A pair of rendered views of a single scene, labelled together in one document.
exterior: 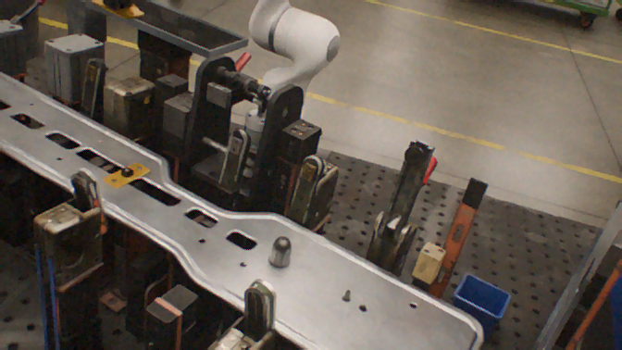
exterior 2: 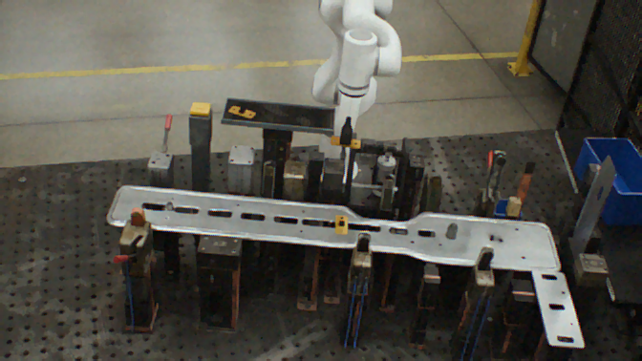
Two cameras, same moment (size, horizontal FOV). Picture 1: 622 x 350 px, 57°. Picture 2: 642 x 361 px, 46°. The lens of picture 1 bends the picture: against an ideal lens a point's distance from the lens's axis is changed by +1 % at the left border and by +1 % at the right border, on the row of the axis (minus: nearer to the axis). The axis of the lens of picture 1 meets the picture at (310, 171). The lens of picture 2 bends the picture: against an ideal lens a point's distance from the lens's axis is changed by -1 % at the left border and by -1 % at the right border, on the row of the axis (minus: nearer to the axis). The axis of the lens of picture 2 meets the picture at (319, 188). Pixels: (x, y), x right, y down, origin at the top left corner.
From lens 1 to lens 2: 1.67 m
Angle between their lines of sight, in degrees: 23
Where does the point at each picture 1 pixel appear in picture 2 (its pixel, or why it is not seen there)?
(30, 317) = (302, 327)
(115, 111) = (294, 189)
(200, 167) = (353, 201)
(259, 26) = (326, 93)
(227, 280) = (441, 254)
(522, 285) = (510, 190)
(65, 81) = (246, 181)
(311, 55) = (368, 101)
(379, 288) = (499, 228)
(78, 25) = (202, 135)
